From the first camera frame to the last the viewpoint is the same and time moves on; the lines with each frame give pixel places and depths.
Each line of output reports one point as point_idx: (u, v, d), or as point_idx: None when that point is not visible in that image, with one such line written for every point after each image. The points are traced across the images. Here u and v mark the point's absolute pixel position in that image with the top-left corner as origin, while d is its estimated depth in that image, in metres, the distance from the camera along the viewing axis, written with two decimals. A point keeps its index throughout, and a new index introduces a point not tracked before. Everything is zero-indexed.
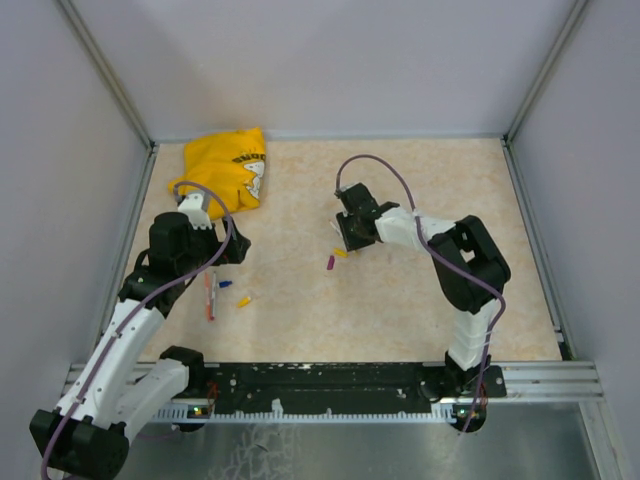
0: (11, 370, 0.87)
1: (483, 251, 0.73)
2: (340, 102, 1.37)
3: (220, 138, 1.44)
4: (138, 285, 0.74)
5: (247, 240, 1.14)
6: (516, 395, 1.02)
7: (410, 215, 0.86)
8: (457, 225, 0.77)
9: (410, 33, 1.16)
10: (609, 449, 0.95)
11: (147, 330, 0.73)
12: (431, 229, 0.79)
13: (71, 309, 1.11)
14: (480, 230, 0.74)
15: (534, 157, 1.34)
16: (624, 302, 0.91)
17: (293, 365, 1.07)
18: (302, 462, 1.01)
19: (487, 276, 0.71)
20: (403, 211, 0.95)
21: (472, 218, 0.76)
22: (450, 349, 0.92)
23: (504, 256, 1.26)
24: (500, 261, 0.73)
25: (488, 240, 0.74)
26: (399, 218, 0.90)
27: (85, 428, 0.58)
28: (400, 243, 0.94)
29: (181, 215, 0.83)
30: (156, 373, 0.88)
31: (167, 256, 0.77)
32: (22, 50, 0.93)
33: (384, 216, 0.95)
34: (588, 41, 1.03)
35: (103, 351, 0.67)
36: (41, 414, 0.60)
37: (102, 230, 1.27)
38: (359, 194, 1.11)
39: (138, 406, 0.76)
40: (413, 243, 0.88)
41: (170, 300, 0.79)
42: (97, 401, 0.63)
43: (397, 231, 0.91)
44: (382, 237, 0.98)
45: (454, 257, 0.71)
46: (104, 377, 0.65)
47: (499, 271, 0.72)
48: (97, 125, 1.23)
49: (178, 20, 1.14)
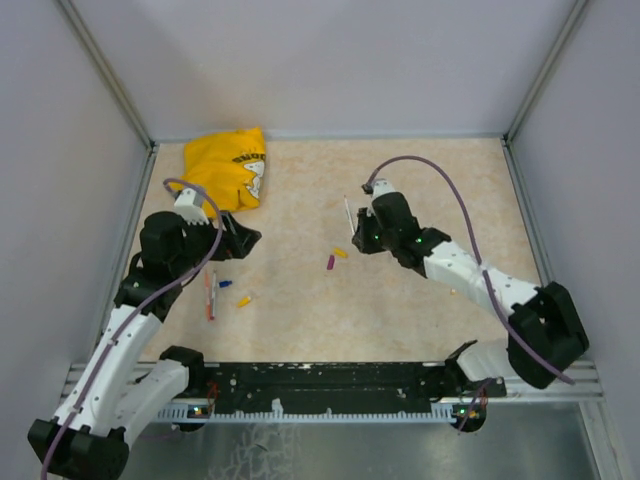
0: (11, 371, 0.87)
1: (565, 323, 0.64)
2: (341, 102, 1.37)
3: (220, 138, 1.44)
4: (133, 289, 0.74)
5: (253, 233, 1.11)
6: (516, 395, 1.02)
7: (476, 266, 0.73)
8: (538, 292, 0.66)
9: (411, 32, 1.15)
10: (609, 449, 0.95)
11: (145, 335, 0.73)
12: (506, 293, 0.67)
13: (71, 310, 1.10)
14: (566, 301, 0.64)
15: (535, 157, 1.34)
16: (625, 302, 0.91)
17: (293, 365, 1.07)
18: (301, 462, 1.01)
19: (562, 354, 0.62)
20: (456, 246, 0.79)
21: (556, 285, 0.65)
22: (461, 358, 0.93)
23: (504, 256, 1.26)
24: (580, 336, 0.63)
25: (572, 312, 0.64)
26: (457, 264, 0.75)
27: (82, 437, 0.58)
28: (453, 286, 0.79)
29: (174, 215, 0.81)
30: (155, 374, 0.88)
31: (160, 259, 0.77)
32: (22, 49, 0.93)
33: (433, 254, 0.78)
34: (588, 40, 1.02)
35: (99, 360, 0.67)
36: (37, 423, 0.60)
37: (102, 231, 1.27)
38: (400, 211, 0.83)
39: (137, 410, 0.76)
40: (472, 296, 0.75)
41: (168, 302, 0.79)
42: (94, 410, 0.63)
43: (454, 278, 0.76)
44: (426, 275, 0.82)
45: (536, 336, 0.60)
46: (102, 386, 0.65)
47: (576, 347, 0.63)
48: (97, 125, 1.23)
49: (178, 18, 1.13)
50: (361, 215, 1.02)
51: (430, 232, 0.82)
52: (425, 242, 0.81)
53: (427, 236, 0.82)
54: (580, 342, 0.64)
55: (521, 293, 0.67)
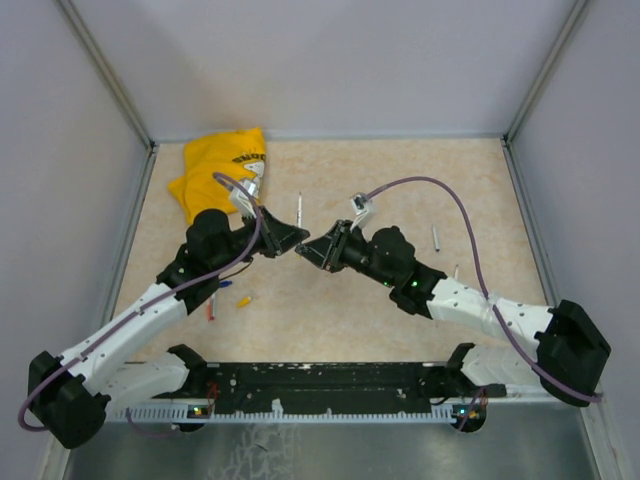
0: (10, 370, 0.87)
1: (585, 336, 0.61)
2: (341, 101, 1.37)
3: (220, 138, 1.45)
4: (176, 276, 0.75)
5: (297, 229, 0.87)
6: (516, 395, 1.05)
7: (483, 300, 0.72)
8: (554, 314, 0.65)
9: (411, 33, 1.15)
10: (609, 449, 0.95)
11: (168, 317, 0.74)
12: (524, 325, 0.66)
13: (70, 309, 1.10)
14: (581, 312, 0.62)
15: (535, 157, 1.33)
16: (625, 302, 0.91)
17: (293, 365, 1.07)
18: (301, 462, 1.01)
19: (589, 369, 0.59)
20: (455, 281, 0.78)
21: (568, 301, 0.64)
22: (467, 367, 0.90)
23: (504, 256, 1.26)
24: (603, 346, 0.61)
25: (589, 323, 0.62)
26: (464, 302, 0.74)
27: (73, 386, 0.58)
28: (466, 323, 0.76)
29: (223, 215, 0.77)
30: (158, 364, 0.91)
31: (203, 257, 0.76)
32: (23, 51, 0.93)
33: (436, 296, 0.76)
34: (588, 40, 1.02)
35: (121, 322, 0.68)
36: (43, 357, 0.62)
37: (102, 228, 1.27)
38: (407, 258, 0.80)
39: (128, 387, 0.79)
40: (494, 334, 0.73)
41: (206, 295, 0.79)
42: (96, 365, 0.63)
43: (468, 318, 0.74)
44: (429, 316, 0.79)
45: (566, 362, 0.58)
46: (112, 346, 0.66)
47: (597, 356, 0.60)
48: (97, 125, 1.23)
49: (178, 20, 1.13)
50: (343, 229, 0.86)
51: (424, 271, 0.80)
52: (423, 283, 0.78)
53: (423, 276, 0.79)
54: (603, 348, 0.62)
55: (538, 321, 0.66)
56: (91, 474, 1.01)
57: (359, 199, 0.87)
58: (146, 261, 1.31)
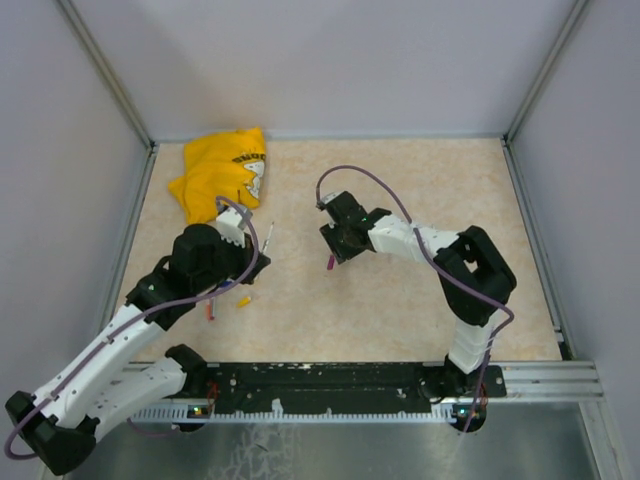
0: (11, 368, 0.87)
1: (487, 260, 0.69)
2: (341, 101, 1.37)
3: (220, 138, 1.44)
4: (147, 294, 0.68)
5: (263, 257, 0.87)
6: (516, 395, 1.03)
7: (409, 227, 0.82)
8: (459, 236, 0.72)
9: (410, 33, 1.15)
10: (609, 450, 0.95)
11: (143, 340, 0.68)
12: (433, 243, 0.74)
13: (70, 309, 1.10)
14: (482, 237, 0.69)
15: (535, 157, 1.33)
16: (625, 302, 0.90)
17: (293, 365, 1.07)
18: (301, 462, 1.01)
19: (495, 290, 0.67)
20: (396, 218, 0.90)
21: (475, 228, 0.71)
22: (452, 353, 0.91)
23: (504, 256, 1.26)
24: (505, 271, 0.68)
25: (492, 249, 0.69)
26: (395, 230, 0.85)
27: (47, 427, 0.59)
28: (399, 254, 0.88)
29: (211, 232, 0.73)
30: (152, 372, 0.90)
31: (184, 270, 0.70)
32: (22, 50, 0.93)
33: (376, 226, 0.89)
34: (589, 39, 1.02)
35: (89, 355, 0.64)
36: (16, 396, 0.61)
37: (102, 230, 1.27)
38: (344, 204, 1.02)
39: (118, 406, 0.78)
40: (413, 257, 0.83)
41: (180, 313, 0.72)
42: (68, 403, 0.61)
43: (395, 244, 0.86)
44: (375, 249, 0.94)
45: (456, 268, 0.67)
46: (83, 380, 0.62)
47: (504, 281, 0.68)
48: (97, 125, 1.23)
49: (178, 19, 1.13)
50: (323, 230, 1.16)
51: (374, 212, 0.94)
52: (368, 219, 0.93)
53: (371, 214, 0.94)
54: (506, 274, 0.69)
55: (444, 240, 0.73)
56: (91, 474, 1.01)
57: (319, 204, 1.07)
58: (146, 261, 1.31)
